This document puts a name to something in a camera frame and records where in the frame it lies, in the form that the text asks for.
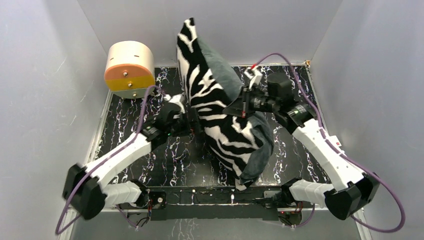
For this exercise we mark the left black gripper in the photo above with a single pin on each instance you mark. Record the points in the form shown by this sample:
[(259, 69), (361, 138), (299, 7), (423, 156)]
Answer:
[(185, 119)]

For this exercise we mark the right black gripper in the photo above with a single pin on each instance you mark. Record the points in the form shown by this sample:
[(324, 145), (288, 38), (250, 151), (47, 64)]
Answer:
[(240, 106)]

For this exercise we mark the zebra and grey pillowcase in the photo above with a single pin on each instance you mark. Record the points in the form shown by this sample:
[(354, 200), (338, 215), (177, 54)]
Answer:
[(243, 145)]

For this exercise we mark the cream and orange cylindrical container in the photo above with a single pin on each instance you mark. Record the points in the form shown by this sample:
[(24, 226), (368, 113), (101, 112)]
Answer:
[(129, 69)]

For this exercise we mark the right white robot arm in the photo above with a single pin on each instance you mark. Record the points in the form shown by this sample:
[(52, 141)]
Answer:
[(350, 188)]

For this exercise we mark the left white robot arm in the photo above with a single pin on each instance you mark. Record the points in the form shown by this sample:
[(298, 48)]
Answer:
[(88, 188)]

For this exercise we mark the white tag card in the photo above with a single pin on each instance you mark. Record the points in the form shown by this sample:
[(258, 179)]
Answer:
[(335, 140)]

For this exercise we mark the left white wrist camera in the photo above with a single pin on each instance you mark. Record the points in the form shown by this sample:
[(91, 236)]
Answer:
[(178, 100)]

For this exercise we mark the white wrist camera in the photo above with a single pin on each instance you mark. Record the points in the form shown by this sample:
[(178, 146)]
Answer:
[(178, 100), (254, 76)]

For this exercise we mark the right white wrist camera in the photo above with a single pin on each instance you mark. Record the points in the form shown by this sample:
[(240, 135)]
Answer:
[(254, 76)]

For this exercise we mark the black front mounting rail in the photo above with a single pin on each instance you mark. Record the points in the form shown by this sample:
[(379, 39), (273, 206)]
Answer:
[(216, 202)]

